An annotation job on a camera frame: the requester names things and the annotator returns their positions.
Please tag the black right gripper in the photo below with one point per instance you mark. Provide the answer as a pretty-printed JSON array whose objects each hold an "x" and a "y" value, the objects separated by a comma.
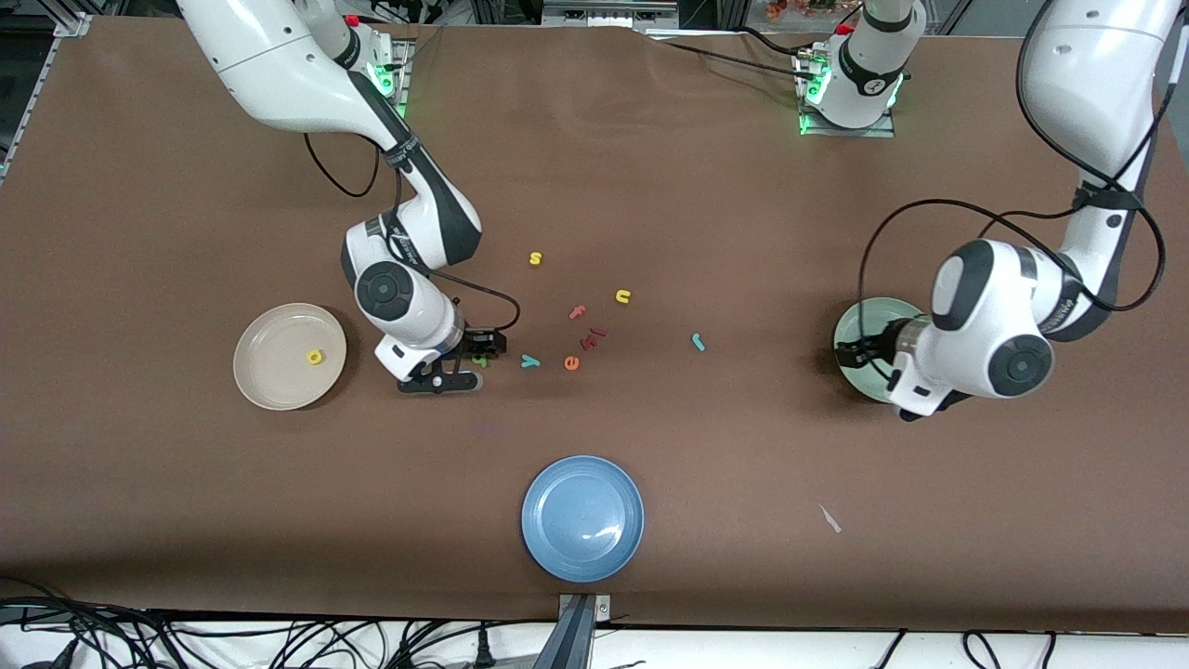
[{"x": 482, "y": 341}]

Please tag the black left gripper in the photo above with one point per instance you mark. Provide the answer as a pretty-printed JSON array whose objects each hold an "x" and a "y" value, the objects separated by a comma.
[{"x": 874, "y": 352}]

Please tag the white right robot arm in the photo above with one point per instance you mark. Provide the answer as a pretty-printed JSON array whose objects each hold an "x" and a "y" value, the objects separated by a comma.
[{"x": 399, "y": 297}]

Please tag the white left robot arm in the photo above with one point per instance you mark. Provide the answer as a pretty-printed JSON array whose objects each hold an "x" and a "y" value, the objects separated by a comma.
[{"x": 994, "y": 334}]

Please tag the pale green plate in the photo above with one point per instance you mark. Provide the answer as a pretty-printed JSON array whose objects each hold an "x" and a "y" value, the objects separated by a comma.
[{"x": 859, "y": 321}]

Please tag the white tape scrap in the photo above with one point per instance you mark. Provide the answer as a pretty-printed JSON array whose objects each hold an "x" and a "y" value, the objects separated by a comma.
[{"x": 829, "y": 518}]

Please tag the brown paper table cover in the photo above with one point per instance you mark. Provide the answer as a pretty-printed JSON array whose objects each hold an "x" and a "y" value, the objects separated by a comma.
[{"x": 594, "y": 186}]

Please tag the blue plate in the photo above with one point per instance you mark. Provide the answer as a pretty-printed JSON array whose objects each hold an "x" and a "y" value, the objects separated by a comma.
[{"x": 582, "y": 518}]

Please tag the beige brown plate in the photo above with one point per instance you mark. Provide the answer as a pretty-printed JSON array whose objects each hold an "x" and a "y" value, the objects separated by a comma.
[{"x": 279, "y": 372}]

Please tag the grey power strip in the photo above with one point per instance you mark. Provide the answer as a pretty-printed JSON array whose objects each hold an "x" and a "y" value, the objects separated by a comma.
[{"x": 604, "y": 14}]

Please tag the orange background object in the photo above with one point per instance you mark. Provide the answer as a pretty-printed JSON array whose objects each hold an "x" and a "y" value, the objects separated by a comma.
[{"x": 790, "y": 7}]

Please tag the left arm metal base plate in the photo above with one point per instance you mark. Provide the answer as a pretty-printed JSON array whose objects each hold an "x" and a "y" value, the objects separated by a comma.
[{"x": 845, "y": 132}]

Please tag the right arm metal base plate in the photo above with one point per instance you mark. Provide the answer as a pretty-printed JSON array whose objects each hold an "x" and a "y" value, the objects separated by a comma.
[{"x": 406, "y": 56}]

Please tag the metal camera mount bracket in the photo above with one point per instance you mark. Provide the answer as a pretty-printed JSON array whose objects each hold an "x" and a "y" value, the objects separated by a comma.
[{"x": 576, "y": 632}]

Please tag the aluminium frame post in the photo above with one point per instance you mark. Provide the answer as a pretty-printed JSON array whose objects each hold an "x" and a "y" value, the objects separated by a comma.
[{"x": 70, "y": 20}]

